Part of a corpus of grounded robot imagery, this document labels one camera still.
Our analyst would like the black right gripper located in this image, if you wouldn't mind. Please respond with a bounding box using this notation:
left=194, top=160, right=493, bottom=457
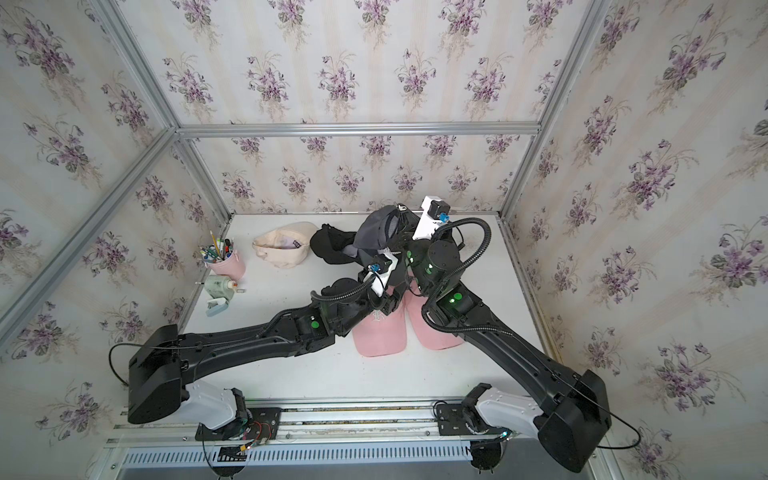
left=392, top=204, right=440, bottom=300

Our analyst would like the dark grey baseball cap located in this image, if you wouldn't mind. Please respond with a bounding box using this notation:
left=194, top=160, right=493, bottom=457
left=352, top=204, right=409, bottom=267

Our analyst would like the pink cap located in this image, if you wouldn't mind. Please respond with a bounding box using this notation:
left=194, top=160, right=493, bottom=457
left=405, top=275, right=466, bottom=352
left=352, top=299, right=407, bottom=358

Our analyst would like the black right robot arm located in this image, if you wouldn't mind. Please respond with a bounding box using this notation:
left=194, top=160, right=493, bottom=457
left=385, top=213, right=612, bottom=473

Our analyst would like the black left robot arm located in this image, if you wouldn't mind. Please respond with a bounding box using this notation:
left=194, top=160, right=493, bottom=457
left=128, top=266, right=410, bottom=432

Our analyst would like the black cap back middle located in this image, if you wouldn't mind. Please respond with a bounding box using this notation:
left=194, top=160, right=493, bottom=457
left=310, top=224, right=359, bottom=265

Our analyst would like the beige cap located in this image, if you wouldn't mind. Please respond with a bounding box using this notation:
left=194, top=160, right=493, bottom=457
left=252, top=222, right=319, bottom=269

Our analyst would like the pink pen cup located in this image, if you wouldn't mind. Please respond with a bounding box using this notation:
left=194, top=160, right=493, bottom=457
left=199, top=232, right=246, bottom=281

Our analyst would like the green tape dispenser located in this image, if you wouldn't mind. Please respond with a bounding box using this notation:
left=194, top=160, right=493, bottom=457
left=203, top=274, right=245, bottom=301

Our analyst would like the small blue white object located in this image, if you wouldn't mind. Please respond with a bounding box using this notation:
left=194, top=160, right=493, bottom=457
left=205, top=297, right=229, bottom=318

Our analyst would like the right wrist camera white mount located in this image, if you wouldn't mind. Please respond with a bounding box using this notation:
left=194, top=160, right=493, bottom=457
left=412, top=196, right=450, bottom=240

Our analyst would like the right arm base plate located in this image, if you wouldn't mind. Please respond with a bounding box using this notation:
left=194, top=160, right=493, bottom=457
left=432, top=400, right=504, bottom=437

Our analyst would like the aluminium rail frame front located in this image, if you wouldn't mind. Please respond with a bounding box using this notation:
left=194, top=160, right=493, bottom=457
left=89, top=397, right=625, bottom=480

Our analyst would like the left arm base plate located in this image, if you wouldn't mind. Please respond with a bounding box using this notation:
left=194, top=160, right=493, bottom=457
left=195, top=407, right=283, bottom=444

